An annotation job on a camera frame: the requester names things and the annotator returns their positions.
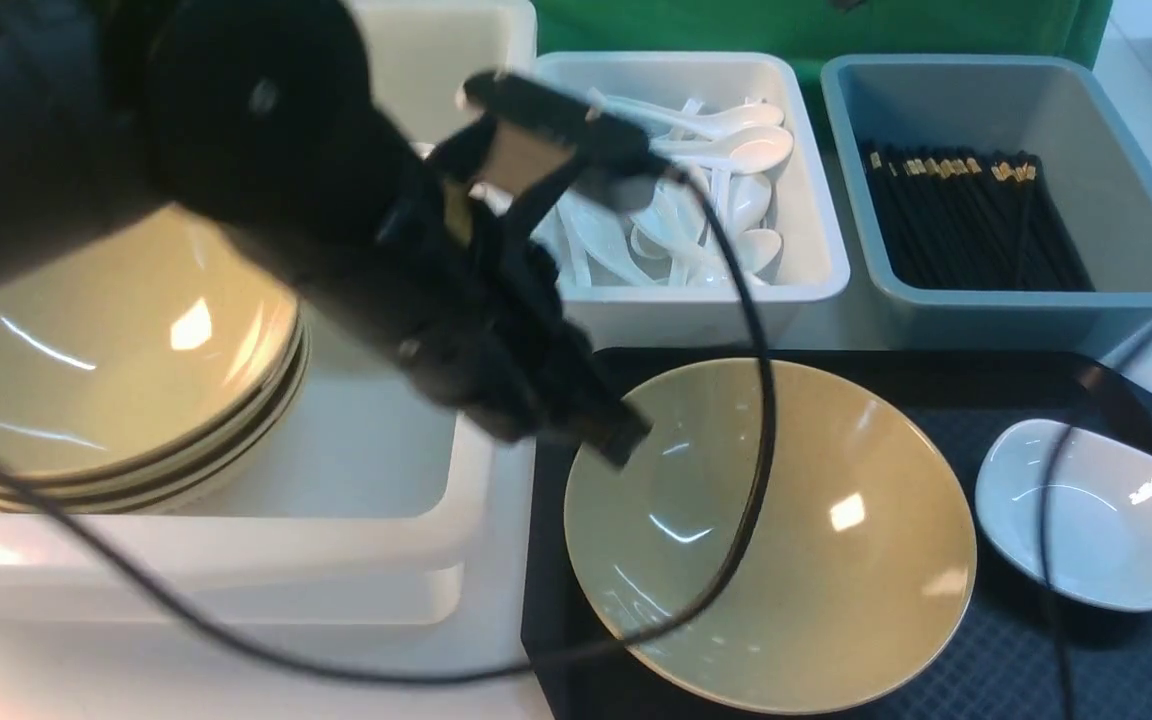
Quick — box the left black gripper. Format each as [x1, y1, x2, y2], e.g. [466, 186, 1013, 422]
[396, 240, 653, 469]

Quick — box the yellow noodle bowl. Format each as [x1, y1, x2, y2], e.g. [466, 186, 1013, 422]
[564, 357, 977, 715]

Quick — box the white sauce dish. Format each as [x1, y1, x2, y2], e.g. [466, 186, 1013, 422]
[975, 419, 1152, 612]

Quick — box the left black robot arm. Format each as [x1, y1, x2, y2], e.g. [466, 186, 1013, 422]
[0, 1, 650, 467]

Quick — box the top stacked yellow bowl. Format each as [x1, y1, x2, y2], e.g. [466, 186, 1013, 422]
[0, 209, 300, 479]

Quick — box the stacked yellow bowl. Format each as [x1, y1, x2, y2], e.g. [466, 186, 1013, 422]
[0, 350, 313, 514]
[31, 318, 308, 497]
[0, 209, 300, 479]
[0, 335, 310, 505]

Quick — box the bottom stacked yellow bowl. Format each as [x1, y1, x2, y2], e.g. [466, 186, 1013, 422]
[0, 350, 313, 514]

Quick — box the white spoon bin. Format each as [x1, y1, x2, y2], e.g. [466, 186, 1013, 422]
[535, 51, 850, 348]

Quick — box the large white plastic tub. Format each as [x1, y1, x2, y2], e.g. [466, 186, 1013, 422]
[0, 0, 539, 626]

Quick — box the white spoon right lower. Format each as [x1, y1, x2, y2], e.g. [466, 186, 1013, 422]
[732, 228, 785, 285]

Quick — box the white spoon long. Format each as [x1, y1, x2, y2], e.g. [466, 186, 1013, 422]
[591, 94, 785, 141]
[652, 126, 795, 176]

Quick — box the white spoon top long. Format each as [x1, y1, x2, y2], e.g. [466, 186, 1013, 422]
[591, 94, 785, 141]

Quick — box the bundle of black chopsticks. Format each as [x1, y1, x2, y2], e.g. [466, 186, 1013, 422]
[859, 141, 1094, 291]

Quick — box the blue-grey chopstick bin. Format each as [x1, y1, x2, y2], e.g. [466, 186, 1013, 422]
[820, 54, 1152, 356]

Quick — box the black serving tray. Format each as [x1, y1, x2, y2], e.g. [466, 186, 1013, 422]
[520, 348, 1152, 719]

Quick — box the black camera cable left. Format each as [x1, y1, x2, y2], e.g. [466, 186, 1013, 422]
[0, 165, 779, 687]

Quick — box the black cable right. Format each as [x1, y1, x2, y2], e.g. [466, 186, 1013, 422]
[1036, 260, 1152, 720]

